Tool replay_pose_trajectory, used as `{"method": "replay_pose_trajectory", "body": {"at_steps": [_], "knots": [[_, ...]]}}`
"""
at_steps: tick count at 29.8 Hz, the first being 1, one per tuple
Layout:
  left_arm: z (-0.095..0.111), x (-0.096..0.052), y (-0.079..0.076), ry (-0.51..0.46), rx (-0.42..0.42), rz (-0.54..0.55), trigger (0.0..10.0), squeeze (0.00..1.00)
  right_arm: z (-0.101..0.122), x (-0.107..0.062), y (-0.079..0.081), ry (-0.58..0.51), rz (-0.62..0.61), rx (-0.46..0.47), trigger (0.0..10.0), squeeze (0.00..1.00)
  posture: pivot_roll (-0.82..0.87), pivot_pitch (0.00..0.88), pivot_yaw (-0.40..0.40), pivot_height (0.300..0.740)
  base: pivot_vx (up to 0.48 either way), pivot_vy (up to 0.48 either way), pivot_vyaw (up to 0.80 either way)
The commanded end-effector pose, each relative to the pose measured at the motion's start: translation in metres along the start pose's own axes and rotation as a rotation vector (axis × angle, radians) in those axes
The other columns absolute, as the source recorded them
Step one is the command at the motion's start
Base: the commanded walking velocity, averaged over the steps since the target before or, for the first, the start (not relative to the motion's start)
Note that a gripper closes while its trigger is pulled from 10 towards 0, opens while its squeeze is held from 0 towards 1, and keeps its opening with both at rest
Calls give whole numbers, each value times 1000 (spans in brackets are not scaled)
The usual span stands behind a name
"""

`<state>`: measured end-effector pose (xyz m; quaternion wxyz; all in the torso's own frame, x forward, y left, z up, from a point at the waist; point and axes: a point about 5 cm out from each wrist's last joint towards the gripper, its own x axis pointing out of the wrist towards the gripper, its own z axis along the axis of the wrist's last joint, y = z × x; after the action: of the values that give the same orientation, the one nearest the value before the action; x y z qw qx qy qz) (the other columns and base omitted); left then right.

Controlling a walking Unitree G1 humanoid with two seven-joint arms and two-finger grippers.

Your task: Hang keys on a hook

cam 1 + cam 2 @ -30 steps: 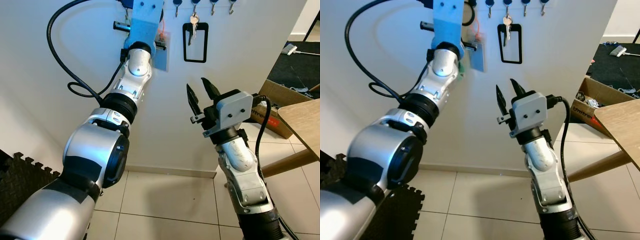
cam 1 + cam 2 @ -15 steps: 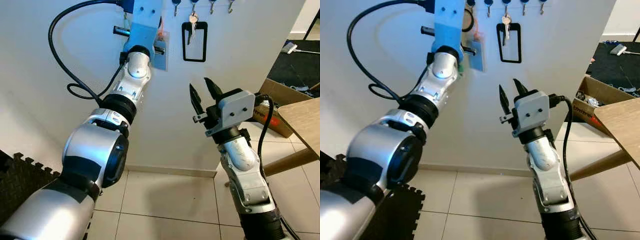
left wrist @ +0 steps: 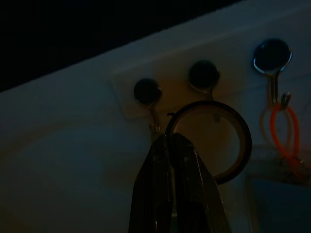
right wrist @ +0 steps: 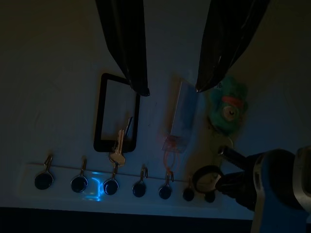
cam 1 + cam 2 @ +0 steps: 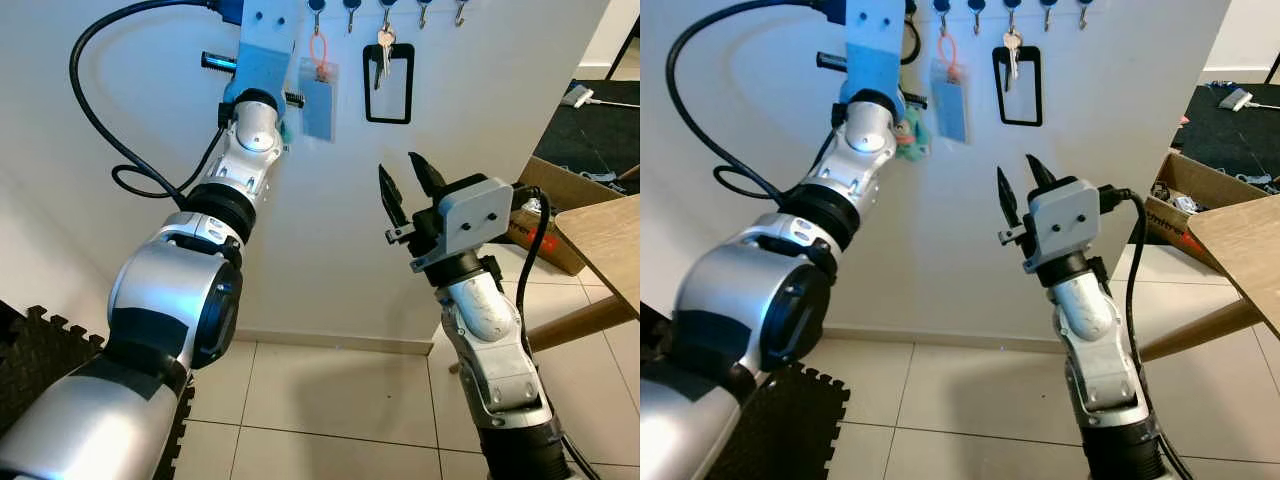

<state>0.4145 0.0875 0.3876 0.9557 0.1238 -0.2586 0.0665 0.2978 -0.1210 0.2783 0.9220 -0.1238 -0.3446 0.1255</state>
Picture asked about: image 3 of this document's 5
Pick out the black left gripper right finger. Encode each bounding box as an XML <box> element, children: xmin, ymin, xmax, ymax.
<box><xmin>170</xmin><ymin>132</ymin><xmax>231</xmax><ymax>233</ymax></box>

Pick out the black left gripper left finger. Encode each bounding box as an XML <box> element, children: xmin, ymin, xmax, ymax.
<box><xmin>128</xmin><ymin>133</ymin><xmax>174</xmax><ymax>233</ymax></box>

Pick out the black tape roll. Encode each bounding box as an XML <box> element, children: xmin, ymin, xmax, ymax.
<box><xmin>165</xmin><ymin>100</ymin><xmax>253</xmax><ymax>185</ymax></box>

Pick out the black knob metal hook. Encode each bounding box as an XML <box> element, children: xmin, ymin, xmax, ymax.
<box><xmin>133</xmin><ymin>77</ymin><xmax>163</xmax><ymax>133</ymax></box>
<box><xmin>189</xmin><ymin>60</ymin><xmax>221</xmax><ymax>102</ymax></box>
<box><xmin>252</xmin><ymin>38</ymin><xmax>293</xmax><ymax>110</ymax></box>

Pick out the white hook strip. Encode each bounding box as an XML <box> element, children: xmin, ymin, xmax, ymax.
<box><xmin>108</xmin><ymin>29</ymin><xmax>311</xmax><ymax>119</ymax></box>

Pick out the clear card holder orange loop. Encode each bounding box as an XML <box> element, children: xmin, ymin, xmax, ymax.
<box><xmin>245</xmin><ymin>104</ymin><xmax>311</xmax><ymax>233</ymax></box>

